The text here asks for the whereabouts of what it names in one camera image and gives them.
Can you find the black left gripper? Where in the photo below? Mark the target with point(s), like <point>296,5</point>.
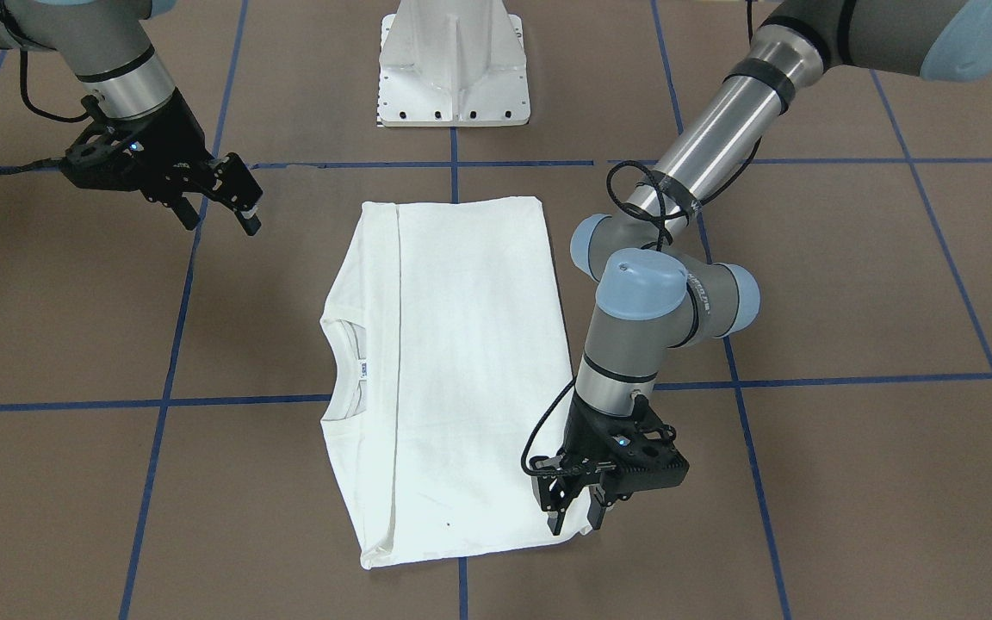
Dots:
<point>583,429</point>

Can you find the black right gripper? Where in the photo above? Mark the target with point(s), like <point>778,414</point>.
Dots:
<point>176,140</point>

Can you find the white long-sleeve printed shirt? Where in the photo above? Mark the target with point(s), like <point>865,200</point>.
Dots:
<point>448,337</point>

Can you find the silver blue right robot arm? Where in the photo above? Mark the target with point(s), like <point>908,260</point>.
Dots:
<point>106,48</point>

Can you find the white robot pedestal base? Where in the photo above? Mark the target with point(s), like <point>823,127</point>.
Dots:
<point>456,64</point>

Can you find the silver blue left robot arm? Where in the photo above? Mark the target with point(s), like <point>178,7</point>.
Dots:
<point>651,297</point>

